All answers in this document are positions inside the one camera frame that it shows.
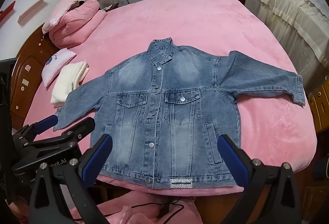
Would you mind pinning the white folded cloth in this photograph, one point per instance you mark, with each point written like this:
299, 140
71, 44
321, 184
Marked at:
66, 81

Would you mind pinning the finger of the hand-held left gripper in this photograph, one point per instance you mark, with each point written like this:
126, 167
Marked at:
82, 127
47, 121

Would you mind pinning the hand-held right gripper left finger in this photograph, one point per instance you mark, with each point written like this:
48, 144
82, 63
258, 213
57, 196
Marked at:
99, 156

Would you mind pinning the blue denim jacket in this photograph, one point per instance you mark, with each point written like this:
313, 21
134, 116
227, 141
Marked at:
169, 116

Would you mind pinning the pink folded quilt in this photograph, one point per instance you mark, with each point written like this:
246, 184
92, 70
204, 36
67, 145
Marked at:
77, 25

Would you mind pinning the wooden cabinet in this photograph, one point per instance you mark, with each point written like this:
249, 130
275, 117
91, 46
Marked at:
320, 108

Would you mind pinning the wooden headboard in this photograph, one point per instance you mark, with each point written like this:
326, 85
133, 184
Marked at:
30, 59

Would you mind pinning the pink fleece cloth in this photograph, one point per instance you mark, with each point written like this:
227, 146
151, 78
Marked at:
144, 213

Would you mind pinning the pink bed blanket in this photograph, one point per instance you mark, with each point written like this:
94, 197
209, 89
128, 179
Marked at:
205, 28

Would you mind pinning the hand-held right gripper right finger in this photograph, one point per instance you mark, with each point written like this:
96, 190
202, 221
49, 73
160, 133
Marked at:
231, 162

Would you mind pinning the small pink printed pillow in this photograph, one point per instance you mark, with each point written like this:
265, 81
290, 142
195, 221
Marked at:
57, 66

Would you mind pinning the pink lace-trimmed pillow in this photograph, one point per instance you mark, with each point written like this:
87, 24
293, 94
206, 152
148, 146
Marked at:
63, 7

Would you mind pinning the red wall item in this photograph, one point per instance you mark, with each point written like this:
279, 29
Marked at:
6, 10

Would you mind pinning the wooden wall shelf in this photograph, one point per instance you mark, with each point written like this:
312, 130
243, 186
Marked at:
32, 9

